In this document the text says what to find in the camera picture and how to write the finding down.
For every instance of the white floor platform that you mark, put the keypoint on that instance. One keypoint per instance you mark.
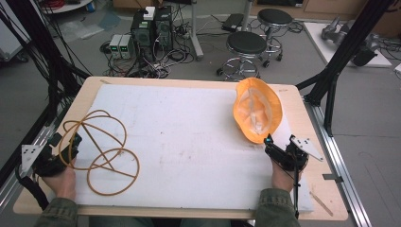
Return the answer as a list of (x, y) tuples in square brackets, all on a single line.
[(327, 50)]

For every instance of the flat black device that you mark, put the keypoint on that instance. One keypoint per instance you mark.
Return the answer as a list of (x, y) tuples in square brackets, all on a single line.
[(232, 22)]

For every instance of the orange bucket hat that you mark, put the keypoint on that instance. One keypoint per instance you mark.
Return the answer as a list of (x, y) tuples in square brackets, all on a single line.
[(257, 110)]

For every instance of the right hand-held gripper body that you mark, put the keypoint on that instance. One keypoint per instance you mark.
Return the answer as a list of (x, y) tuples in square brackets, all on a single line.
[(294, 157)]

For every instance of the grey metal table leg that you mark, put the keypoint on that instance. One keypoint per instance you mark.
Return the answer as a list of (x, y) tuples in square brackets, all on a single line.
[(196, 34)]

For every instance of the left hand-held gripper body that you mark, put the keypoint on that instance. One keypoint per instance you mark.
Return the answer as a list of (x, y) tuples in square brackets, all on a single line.
[(45, 162)]

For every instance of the white box on tower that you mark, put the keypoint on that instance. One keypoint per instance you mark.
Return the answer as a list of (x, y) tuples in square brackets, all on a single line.
[(149, 12)]

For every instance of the grey power supply unit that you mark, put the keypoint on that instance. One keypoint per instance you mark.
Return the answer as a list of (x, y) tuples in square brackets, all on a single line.
[(126, 46), (115, 46)]

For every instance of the white foam mat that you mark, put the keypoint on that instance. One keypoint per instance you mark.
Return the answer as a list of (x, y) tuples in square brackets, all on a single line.
[(183, 145)]

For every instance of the person's right hand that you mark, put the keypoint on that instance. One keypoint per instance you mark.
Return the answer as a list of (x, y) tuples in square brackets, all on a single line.
[(283, 180)]

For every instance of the clear plastic sheet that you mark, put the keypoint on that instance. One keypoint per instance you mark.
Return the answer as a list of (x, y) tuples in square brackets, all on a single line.
[(82, 30)]

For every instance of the person's left hand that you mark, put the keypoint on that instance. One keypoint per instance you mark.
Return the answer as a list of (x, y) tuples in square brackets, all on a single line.
[(63, 184)]

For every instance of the black metal frame post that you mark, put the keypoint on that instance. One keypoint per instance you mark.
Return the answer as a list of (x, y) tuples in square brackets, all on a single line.
[(343, 60), (44, 56)]

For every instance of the aluminium rail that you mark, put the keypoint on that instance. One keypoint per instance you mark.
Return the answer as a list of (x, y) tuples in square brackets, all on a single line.
[(19, 176), (342, 164)]

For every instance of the black computer tower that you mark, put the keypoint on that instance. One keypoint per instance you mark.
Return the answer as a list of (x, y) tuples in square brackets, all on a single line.
[(142, 31), (164, 28)]

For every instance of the thin wooden stick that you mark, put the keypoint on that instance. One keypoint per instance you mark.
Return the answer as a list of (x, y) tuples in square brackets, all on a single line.
[(321, 203)]

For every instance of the black round stool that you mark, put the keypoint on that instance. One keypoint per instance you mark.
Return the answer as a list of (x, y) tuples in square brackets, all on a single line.
[(247, 43), (275, 17)]

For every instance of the small grey metal bracket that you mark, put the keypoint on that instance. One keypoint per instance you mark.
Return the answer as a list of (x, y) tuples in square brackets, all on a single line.
[(332, 178)]

